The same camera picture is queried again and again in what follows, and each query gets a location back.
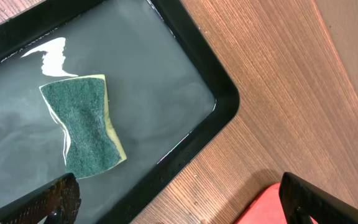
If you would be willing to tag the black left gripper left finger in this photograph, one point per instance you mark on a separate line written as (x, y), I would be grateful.
(55, 202)

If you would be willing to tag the green yellow sponge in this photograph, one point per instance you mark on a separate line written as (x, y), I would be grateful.
(80, 106)

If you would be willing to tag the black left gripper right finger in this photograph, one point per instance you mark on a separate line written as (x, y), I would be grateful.
(302, 202)

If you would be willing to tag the black water tray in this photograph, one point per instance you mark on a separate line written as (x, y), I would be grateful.
(168, 97)

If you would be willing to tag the red plastic tray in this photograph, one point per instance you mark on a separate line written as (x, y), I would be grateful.
(265, 209)

